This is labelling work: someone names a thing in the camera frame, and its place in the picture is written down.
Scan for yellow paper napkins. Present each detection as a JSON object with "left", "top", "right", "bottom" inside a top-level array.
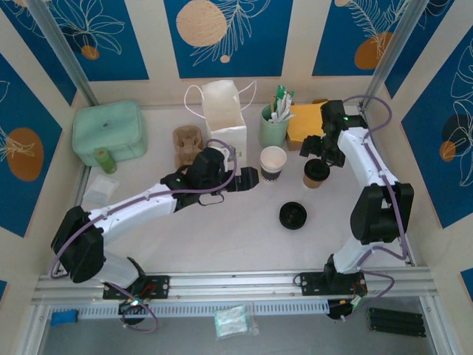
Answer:
[{"left": 287, "top": 104, "right": 327, "bottom": 144}]

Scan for brown paper coffee cup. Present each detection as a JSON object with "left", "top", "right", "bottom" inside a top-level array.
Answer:
[{"left": 302, "top": 160, "right": 331, "bottom": 190}]

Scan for black cup lid stack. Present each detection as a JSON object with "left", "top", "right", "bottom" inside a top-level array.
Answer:
[{"left": 279, "top": 201, "right": 308, "bottom": 231}]

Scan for white paper takeout bag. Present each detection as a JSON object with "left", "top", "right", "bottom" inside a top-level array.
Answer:
[{"left": 183, "top": 79, "right": 258, "bottom": 163}]

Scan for cardboard napkin box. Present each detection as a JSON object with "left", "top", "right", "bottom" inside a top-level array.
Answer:
[{"left": 285, "top": 98, "right": 330, "bottom": 152}]

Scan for mint green holder cup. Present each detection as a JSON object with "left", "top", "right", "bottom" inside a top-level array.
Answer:
[{"left": 258, "top": 104, "right": 291, "bottom": 148}]

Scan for white paper-wrapped straw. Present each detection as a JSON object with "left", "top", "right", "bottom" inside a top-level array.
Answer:
[{"left": 269, "top": 109, "right": 296, "bottom": 124}]

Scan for small green bottle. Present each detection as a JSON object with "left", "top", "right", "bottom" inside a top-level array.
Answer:
[{"left": 94, "top": 147, "right": 118, "bottom": 175}]

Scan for clear plastic packet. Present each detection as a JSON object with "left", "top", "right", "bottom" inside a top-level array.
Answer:
[{"left": 83, "top": 175, "right": 119, "bottom": 204}]

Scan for mint green lunch box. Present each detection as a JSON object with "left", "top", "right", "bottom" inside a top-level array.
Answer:
[{"left": 72, "top": 100, "right": 149, "bottom": 167}]

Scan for clear bag green white contents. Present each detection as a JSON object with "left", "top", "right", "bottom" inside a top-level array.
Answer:
[{"left": 213, "top": 303, "right": 260, "bottom": 339}]

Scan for small green-lit circuit board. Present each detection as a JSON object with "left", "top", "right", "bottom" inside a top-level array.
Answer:
[
  {"left": 118, "top": 297, "right": 149, "bottom": 315},
  {"left": 347, "top": 294, "right": 367, "bottom": 311}
]

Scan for black ribbed rack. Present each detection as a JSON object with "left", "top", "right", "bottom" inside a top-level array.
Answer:
[{"left": 365, "top": 306, "right": 426, "bottom": 338}]

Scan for blue plastic block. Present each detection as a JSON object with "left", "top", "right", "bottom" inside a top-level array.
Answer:
[{"left": 50, "top": 309, "right": 78, "bottom": 327}]

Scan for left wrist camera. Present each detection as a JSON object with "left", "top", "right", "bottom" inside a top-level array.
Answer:
[{"left": 220, "top": 146, "right": 245, "bottom": 164}]

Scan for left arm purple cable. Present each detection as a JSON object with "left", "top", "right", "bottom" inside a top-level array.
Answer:
[{"left": 50, "top": 138, "right": 237, "bottom": 332}]

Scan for aluminium mounting rail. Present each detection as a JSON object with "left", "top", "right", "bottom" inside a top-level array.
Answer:
[{"left": 31, "top": 268, "right": 433, "bottom": 306}]

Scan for aluminium frame post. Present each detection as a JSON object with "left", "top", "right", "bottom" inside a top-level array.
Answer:
[
  {"left": 27, "top": 0, "right": 99, "bottom": 108},
  {"left": 360, "top": 0, "right": 432, "bottom": 110}
]

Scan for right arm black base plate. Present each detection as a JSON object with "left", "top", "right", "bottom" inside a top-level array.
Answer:
[{"left": 297, "top": 271, "right": 367, "bottom": 297}]

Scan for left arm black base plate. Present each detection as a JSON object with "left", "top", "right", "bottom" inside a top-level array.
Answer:
[{"left": 102, "top": 275, "right": 171, "bottom": 300}]

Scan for white slotted cable duct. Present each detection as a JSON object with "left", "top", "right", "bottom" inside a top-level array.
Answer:
[{"left": 77, "top": 300, "right": 330, "bottom": 320}]

